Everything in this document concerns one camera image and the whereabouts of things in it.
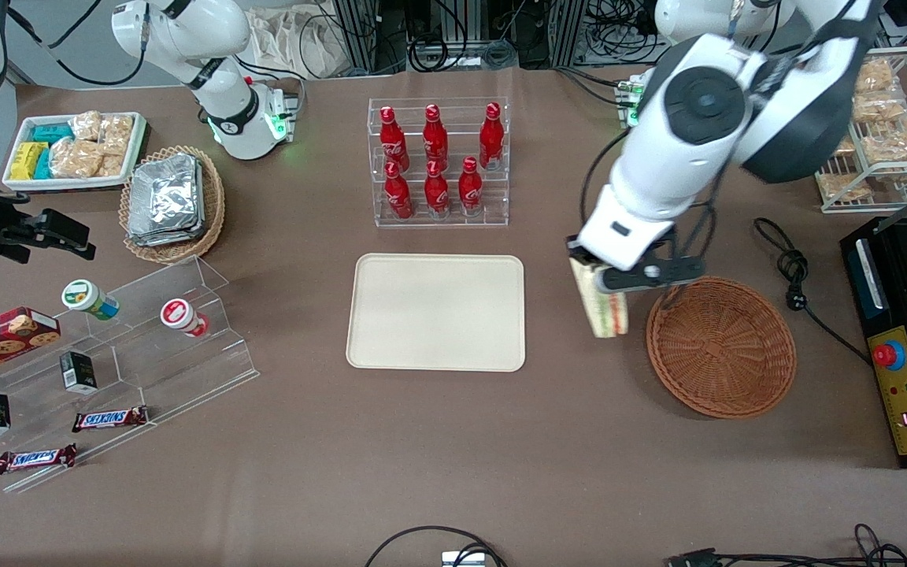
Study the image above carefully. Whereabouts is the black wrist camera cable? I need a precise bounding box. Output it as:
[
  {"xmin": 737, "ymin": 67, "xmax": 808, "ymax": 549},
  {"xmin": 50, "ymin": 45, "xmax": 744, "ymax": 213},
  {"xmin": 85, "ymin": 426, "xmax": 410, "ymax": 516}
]
[{"xmin": 578, "ymin": 130, "xmax": 637, "ymax": 239}]

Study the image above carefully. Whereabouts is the clear acrylic stepped shelf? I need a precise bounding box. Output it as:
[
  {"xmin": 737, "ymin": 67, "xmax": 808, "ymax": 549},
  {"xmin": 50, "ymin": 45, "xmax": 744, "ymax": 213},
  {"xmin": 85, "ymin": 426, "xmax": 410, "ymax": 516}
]
[{"xmin": 0, "ymin": 256, "xmax": 260, "ymax": 495}]

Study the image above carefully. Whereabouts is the stack of silver foil packs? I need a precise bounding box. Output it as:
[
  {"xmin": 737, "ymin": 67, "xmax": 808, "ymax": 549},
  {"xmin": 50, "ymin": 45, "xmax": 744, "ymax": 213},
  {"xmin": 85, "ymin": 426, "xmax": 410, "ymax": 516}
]
[{"xmin": 127, "ymin": 153, "xmax": 207, "ymax": 248}]

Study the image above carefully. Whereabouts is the oval light wicker basket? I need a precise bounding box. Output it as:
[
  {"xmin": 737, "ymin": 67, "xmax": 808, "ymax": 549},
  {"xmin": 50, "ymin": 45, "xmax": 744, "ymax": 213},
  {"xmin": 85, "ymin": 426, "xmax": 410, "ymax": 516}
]
[{"xmin": 119, "ymin": 145, "xmax": 227, "ymax": 265}]

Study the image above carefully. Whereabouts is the black power cable with plug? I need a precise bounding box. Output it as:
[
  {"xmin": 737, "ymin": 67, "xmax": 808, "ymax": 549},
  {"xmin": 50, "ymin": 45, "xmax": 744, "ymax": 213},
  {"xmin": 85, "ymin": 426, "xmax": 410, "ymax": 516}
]
[{"xmin": 753, "ymin": 217, "xmax": 873, "ymax": 367}]

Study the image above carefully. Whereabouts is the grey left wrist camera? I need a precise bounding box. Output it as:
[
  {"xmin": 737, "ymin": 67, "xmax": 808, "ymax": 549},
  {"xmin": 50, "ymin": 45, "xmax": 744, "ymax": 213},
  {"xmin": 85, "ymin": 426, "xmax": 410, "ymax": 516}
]
[{"xmin": 602, "ymin": 256, "xmax": 708, "ymax": 295}]

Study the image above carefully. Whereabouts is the red-lid white cup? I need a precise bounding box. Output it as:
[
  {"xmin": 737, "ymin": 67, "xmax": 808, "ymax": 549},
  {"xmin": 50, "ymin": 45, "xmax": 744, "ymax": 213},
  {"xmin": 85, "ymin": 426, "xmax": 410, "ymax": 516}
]
[{"xmin": 160, "ymin": 298, "xmax": 211, "ymax": 339}]

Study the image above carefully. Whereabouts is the white rectangular snack tray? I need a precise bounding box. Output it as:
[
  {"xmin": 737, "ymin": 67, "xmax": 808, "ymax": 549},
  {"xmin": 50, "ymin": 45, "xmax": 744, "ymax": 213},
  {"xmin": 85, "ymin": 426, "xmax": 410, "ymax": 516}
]
[{"xmin": 2, "ymin": 112, "xmax": 148, "ymax": 193}]

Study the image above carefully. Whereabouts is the green-lid white cup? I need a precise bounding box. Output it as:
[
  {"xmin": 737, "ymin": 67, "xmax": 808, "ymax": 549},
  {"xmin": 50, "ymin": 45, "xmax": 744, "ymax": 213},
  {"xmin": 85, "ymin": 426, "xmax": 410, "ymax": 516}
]
[{"xmin": 61, "ymin": 279, "xmax": 120, "ymax": 321}]

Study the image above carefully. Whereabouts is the beige plastic tray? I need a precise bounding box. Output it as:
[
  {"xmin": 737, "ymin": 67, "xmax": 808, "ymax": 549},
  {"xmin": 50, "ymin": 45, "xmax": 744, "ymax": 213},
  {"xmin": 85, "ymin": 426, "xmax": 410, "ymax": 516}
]
[{"xmin": 346, "ymin": 253, "xmax": 527, "ymax": 372}]

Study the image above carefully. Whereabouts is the black machine housing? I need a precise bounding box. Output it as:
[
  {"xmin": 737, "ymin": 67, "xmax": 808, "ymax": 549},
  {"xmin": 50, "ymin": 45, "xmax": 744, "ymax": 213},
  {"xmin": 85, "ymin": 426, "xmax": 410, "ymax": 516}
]
[{"xmin": 840, "ymin": 217, "xmax": 907, "ymax": 471}]

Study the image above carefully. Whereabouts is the black cable with connector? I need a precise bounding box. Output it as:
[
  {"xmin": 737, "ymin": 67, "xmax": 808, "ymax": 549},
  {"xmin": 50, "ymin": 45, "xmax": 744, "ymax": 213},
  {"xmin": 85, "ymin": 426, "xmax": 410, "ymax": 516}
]
[{"xmin": 666, "ymin": 524, "xmax": 907, "ymax": 567}]

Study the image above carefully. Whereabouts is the triangular sandwich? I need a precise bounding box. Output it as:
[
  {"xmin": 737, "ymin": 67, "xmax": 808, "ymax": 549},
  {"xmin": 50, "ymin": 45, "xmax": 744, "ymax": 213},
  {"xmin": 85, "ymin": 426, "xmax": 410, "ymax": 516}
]
[{"xmin": 569, "ymin": 257, "xmax": 630, "ymax": 339}]

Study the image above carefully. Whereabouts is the brown Snickers bar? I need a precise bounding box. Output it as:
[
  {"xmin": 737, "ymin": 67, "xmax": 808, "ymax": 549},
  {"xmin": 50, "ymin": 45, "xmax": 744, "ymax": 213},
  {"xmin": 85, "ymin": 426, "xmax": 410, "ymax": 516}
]
[
  {"xmin": 72, "ymin": 406, "xmax": 150, "ymax": 433},
  {"xmin": 0, "ymin": 443, "xmax": 78, "ymax": 475}
]

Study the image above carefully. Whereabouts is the round brown wicker basket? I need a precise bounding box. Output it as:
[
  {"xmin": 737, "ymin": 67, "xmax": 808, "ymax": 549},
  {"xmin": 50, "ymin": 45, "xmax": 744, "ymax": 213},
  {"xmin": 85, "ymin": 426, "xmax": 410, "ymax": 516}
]
[{"xmin": 646, "ymin": 276, "xmax": 798, "ymax": 420}]

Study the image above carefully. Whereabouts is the red cola bottle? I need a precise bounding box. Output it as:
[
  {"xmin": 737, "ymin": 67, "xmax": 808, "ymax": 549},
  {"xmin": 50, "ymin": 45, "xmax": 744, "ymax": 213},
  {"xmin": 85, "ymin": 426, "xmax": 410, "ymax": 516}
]
[
  {"xmin": 423, "ymin": 103, "xmax": 450, "ymax": 168},
  {"xmin": 479, "ymin": 102, "xmax": 505, "ymax": 171},
  {"xmin": 424, "ymin": 160, "xmax": 451, "ymax": 219},
  {"xmin": 379, "ymin": 106, "xmax": 411, "ymax": 171},
  {"xmin": 458, "ymin": 156, "xmax": 485, "ymax": 217},
  {"xmin": 383, "ymin": 161, "xmax": 415, "ymax": 221}
]

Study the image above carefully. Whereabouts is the aluminium frame post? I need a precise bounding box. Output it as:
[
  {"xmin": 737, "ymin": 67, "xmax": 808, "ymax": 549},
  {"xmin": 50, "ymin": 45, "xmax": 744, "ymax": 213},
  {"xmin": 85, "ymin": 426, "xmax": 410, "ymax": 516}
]
[
  {"xmin": 550, "ymin": 0, "xmax": 590, "ymax": 69},
  {"xmin": 333, "ymin": 0, "xmax": 391, "ymax": 77}
]

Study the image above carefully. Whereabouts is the red emergency stop button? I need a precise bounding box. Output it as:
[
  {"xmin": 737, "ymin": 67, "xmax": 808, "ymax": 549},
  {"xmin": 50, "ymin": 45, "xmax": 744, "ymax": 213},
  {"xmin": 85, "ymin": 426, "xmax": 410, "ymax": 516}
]
[{"xmin": 872, "ymin": 340, "xmax": 907, "ymax": 372}]

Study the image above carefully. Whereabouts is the white wire rack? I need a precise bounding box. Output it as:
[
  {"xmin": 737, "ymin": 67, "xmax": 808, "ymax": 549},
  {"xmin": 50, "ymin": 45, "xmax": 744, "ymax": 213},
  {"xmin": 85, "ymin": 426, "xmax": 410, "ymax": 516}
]
[{"xmin": 813, "ymin": 46, "xmax": 907, "ymax": 215}]

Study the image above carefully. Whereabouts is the red tartan cookie box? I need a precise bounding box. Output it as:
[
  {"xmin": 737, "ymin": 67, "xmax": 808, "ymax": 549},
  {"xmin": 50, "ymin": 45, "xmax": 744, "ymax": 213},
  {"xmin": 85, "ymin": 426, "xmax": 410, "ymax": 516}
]
[{"xmin": 0, "ymin": 306, "xmax": 61, "ymax": 373}]

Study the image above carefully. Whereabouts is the yellow control panel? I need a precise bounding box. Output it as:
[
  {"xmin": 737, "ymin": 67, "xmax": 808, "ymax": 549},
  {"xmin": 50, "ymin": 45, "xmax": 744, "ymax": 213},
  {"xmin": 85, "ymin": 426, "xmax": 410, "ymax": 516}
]
[{"xmin": 867, "ymin": 324, "xmax": 907, "ymax": 458}]

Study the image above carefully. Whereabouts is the black looped cable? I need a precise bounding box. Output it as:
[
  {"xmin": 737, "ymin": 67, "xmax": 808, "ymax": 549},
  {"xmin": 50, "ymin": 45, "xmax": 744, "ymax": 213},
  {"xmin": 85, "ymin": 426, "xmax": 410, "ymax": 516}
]
[{"xmin": 365, "ymin": 525, "xmax": 509, "ymax": 567}]

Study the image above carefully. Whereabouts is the clear acrylic bottle rack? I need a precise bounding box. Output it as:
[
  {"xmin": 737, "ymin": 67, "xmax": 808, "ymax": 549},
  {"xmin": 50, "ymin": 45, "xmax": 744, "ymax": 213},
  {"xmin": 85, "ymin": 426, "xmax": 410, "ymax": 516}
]
[{"xmin": 367, "ymin": 96, "xmax": 511, "ymax": 229}]

